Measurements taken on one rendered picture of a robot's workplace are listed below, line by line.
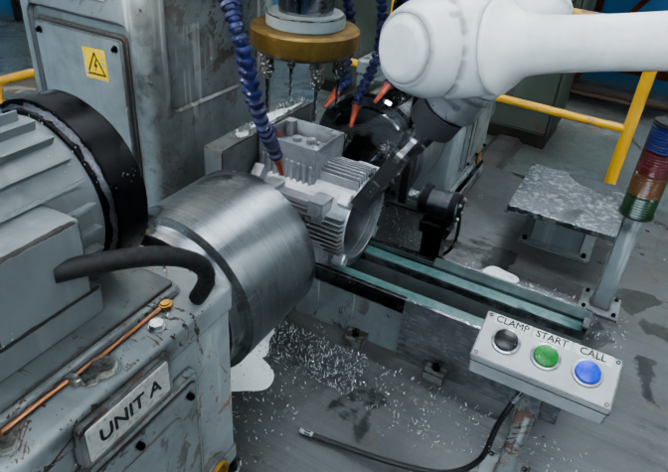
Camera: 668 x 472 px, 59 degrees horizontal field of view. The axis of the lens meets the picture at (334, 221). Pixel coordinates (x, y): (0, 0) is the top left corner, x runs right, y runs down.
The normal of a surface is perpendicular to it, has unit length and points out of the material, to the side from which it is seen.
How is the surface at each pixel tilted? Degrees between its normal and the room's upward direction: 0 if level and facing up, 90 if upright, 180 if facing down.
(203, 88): 90
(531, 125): 90
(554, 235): 90
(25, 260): 90
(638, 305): 0
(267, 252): 54
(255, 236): 39
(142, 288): 0
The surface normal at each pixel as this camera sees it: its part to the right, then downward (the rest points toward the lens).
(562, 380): -0.12, -0.61
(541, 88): -0.51, 0.43
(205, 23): 0.87, 0.31
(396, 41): -0.75, 0.23
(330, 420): 0.07, -0.84
